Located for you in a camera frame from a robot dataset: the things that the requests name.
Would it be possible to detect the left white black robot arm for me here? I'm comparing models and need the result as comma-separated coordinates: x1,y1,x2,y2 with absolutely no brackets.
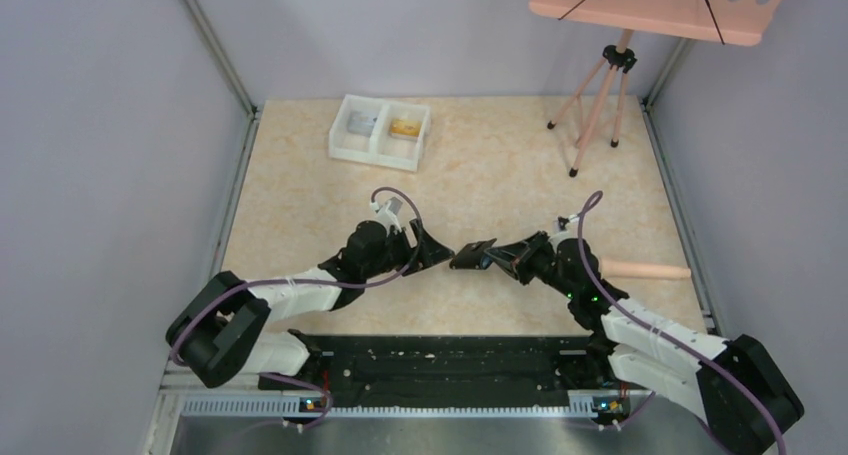
165,219,454,388

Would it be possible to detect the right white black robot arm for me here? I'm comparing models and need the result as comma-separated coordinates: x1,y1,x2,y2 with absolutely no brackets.
482,232,805,454

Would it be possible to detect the orange card in tray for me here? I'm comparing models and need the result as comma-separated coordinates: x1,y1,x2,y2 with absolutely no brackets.
389,118,422,140

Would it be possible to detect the silver card in tray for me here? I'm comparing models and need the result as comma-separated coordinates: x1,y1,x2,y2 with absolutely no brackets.
346,110,379,137

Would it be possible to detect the white two-compartment tray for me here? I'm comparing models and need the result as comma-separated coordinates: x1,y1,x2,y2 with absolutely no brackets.
328,94,432,172

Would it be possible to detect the pink tripod stand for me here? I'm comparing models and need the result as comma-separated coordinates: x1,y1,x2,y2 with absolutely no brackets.
546,29,638,178

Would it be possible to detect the pink perforated board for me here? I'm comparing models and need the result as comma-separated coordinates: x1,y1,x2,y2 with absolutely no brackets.
529,0,782,46

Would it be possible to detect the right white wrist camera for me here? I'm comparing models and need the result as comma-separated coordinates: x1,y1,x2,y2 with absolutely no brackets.
554,216,572,235

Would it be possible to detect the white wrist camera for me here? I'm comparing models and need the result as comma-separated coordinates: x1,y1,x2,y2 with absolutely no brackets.
554,216,572,235
370,197,403,233

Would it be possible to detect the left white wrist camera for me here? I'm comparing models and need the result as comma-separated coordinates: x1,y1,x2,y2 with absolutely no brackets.
370,197,403,233

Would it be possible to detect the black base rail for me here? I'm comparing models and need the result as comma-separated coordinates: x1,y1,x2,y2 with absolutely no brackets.
289,330,636,420

